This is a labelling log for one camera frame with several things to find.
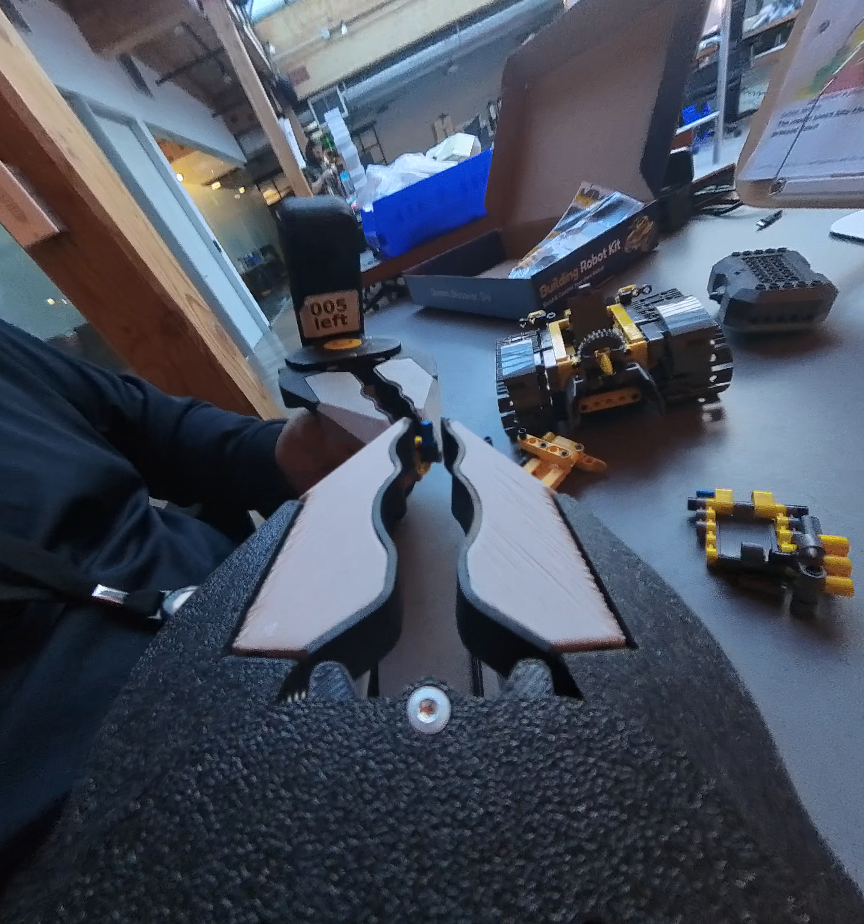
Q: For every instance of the white storage tower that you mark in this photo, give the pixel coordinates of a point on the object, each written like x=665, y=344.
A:
x=345, y=144

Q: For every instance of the yellow and grey brick frame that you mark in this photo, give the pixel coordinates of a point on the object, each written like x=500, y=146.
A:
x=713, y=527

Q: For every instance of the person's left hand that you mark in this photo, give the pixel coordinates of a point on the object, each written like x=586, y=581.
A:
x=309, y=455

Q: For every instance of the black device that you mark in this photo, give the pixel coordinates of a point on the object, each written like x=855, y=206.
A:
x=670, y=188

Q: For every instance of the silver ventilation duct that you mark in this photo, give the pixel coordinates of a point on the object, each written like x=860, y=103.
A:
x=432, y=90

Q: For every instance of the yellow black toy tracked vehicle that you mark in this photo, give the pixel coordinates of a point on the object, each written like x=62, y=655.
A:
x=540, y=361

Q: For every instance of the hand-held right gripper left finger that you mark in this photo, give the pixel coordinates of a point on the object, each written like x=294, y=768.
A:
x=316, y=570

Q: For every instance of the printed instruction sheet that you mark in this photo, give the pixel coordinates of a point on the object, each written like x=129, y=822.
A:
x=836, y=108

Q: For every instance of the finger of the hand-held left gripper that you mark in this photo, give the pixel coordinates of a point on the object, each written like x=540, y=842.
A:
x=345, y=404
x=414, y=386

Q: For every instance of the white plastic bags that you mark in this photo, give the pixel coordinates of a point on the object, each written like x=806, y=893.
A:
x=410, y=170

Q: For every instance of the blue cardboard kit box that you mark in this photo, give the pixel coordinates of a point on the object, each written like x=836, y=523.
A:
x=583, y=108

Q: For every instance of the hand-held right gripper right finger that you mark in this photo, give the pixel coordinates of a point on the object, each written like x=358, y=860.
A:
x=533, y=570

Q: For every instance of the black brick shell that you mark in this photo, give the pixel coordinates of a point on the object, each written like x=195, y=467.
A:
x=771, y=289

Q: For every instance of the blue plastic bin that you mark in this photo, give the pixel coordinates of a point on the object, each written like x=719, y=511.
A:
x=432, y=209

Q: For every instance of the wooden pillar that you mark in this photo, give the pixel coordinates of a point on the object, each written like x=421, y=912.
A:
x=114, y=252

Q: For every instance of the person's dark hooded top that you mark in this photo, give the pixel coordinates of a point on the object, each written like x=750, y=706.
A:
x=27, y=722

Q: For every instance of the round black badge reel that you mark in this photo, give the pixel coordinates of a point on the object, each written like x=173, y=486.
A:
x=177, y=601

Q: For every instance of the wooden post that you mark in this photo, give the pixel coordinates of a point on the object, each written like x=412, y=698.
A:
x=258, y=94

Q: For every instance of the person's left forearm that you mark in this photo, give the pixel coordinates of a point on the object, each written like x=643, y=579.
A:
x=150, y=433

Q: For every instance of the small wooden plaque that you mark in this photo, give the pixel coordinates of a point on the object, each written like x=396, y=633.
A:
x=13, y=195

